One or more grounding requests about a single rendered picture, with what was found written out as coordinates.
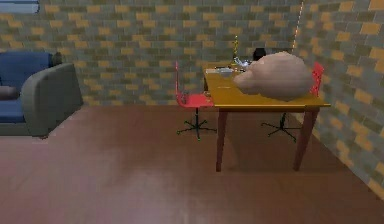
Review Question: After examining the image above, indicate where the grey flat dish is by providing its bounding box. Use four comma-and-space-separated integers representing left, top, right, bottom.
205, 67, 235, 76

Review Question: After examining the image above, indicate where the yellow candlestick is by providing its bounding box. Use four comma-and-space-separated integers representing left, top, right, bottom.
230, 34, 241, 67

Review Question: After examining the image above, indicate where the large tan lumpy object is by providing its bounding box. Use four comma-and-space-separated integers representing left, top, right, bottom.
232, 50, 314, 101

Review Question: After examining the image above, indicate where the black round object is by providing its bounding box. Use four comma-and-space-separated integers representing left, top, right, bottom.
252, 47, 267, 62

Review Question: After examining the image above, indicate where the yellow wooden table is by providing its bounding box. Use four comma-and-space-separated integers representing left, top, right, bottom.
202, 61, 332, 173

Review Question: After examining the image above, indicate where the blue and grey sofa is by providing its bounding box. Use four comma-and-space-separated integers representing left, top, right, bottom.
0, 51, 84, 138

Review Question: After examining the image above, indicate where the red swivel chair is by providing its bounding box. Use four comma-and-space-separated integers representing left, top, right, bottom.
260, 61, 325, 143
174, 61, 218, 141

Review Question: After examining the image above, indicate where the small silver object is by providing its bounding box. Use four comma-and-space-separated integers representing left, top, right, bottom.
234, 57, 252, 69

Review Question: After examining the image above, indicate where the brown sofa cushion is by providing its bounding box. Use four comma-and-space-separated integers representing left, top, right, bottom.
0, 85, 21, 101

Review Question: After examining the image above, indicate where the window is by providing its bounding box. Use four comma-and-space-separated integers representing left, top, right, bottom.
0, 0, 41, 15

